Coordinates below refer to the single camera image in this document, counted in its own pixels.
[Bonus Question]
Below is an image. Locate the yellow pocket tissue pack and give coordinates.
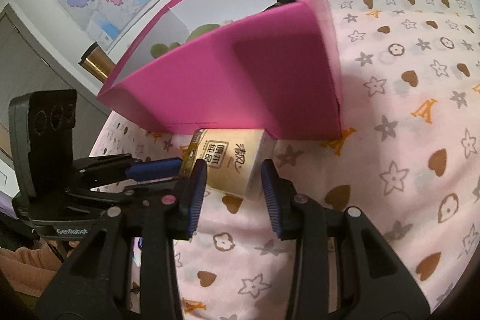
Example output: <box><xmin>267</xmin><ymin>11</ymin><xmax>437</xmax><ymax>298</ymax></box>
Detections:
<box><xmin>180</xmin><ymin>128</ymin><xmax>277</xmax><ymax>202</ymax></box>

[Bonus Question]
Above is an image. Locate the green frog plush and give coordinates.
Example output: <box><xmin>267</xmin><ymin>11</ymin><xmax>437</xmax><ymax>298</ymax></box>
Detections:
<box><xmin>150</xmin><ymin>23</ymin><xmax>220</xmax><ymax>58</ymax></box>

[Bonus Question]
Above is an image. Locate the peach sleeve forearm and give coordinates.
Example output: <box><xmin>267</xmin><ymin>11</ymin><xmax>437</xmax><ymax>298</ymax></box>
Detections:
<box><xmin>0</xmin><ymin>241</ymin><xmax>62</xmax><ymax>298</ymax></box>

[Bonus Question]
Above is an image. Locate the grey door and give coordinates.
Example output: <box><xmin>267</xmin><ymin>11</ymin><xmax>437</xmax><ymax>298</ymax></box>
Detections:
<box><xmin>1</xmin><ymin>5</ymin><xmax>108</xmax><ymax>166</ymax></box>

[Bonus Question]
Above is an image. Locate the gold travel tumbler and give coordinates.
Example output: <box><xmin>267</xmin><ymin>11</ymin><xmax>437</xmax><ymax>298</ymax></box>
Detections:
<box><xmin>79</xmin><ymin>41</ymin><xmax>116</xmax><ymax>84</ymax></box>

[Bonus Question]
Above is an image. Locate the pink cardboard box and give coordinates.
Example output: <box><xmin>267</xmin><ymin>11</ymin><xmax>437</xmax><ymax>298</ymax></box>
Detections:
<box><xmin>97</xmin><ymin>0</ymin><xmax>343</xmax><ymax>140</ymax></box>

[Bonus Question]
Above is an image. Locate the pink patterned tablecloth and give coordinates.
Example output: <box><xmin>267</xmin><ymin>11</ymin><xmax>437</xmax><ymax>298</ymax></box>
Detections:
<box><xmin>174</xmin><ymin>0</ymin><xmax>479</xmax><ymax>319</ymax></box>

